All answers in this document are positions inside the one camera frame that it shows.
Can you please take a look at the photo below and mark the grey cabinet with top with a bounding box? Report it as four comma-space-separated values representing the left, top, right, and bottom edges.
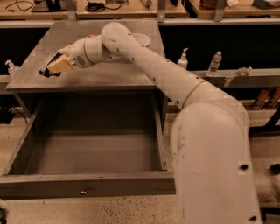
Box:
6, 19, 173, 132

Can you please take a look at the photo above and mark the clear water bottle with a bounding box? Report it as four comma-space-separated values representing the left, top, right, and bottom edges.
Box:
207, 51, 222, 76

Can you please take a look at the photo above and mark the thin black cable loop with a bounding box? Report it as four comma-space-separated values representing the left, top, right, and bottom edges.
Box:
4, 0, 35, 12

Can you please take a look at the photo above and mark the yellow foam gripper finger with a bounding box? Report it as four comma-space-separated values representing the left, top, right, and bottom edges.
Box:
58, 45, 73, 54
46, 56, 73, 74

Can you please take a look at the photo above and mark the orange spray bottle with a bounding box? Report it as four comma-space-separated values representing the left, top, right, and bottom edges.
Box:
266, 87, 280, 109
252, 89, 269, 109

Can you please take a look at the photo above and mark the white bowl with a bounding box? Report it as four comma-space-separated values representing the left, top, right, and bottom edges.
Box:
133, 33, 151, 47

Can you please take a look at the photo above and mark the white pump lotion bottle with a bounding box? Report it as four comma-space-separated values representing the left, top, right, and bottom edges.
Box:
177, 48, 188, 69

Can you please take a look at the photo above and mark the black chair base leg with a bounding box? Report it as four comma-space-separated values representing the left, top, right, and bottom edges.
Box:
261, 207, 280, 221

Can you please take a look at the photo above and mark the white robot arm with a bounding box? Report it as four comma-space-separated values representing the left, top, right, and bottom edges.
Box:
46, 22, 262, 224

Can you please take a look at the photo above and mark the black caster wheel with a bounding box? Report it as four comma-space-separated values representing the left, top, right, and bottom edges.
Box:
270, 164, 280, 175

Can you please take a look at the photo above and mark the clear pump sanitizer bottle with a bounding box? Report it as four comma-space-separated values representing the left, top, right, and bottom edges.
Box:
5, 59, 19, 78

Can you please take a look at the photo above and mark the grey metal ledge rail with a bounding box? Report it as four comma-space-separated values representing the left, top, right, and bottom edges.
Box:
193, 68, 280, 88

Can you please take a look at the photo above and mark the crumpled plastic wrapper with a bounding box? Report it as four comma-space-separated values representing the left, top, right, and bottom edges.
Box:
237, 66, 253, 76

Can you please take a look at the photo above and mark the black metal stand leg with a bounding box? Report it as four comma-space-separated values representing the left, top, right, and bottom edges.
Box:
248, 108, 280, 136

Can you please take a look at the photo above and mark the open grey top drawer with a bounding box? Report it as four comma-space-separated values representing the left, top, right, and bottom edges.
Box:
0, 91, 175, 200

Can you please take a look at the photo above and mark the black coiled cable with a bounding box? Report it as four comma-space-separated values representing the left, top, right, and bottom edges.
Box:
85, 0, 123, 13

